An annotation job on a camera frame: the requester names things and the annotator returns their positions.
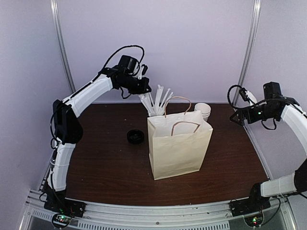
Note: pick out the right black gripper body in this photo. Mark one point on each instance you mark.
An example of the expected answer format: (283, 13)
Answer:
(255, 117)

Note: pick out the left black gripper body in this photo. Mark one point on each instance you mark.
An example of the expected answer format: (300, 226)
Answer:
(135, 87)

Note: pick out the stack of white paper cups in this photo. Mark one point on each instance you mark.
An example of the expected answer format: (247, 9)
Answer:
(205, 110)

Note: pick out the stack of black cup lids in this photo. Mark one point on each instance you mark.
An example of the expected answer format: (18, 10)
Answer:
(135, 136)

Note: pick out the brown paper bag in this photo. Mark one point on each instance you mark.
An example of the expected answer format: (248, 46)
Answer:
(177, 143)

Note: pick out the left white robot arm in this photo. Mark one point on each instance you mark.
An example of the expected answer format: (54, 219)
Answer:
(128, 74)

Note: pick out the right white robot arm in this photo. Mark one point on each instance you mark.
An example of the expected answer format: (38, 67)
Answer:
(278, 108)

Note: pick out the bundle of wrapped white straws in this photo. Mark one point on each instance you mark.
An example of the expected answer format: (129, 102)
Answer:
(156, 104)

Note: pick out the white cup holding straws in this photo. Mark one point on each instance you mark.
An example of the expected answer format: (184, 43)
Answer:
(155, 114)

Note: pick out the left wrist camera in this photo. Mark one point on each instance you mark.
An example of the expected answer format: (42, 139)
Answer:
(142, 71)

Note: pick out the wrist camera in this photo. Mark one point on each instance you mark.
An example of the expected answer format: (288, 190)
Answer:
(142, 71)
(247, 96)

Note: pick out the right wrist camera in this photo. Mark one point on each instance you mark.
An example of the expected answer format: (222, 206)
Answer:
(247, 96)

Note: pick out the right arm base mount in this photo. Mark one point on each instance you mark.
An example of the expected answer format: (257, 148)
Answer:
(253, 215)

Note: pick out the aluminium front rail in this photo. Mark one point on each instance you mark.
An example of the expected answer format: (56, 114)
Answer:
(213, 216)

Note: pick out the right aluminium frame post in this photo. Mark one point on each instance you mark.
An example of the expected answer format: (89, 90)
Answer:
(251, 40)

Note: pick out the aluminium frame post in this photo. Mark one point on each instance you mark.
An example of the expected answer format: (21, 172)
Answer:
(60, 39)
(251, 40)

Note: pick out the left aluminium frame post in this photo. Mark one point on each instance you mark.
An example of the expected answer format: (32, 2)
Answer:
(60, 39)

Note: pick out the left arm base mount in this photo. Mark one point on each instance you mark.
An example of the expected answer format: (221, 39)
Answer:
(64, 214)

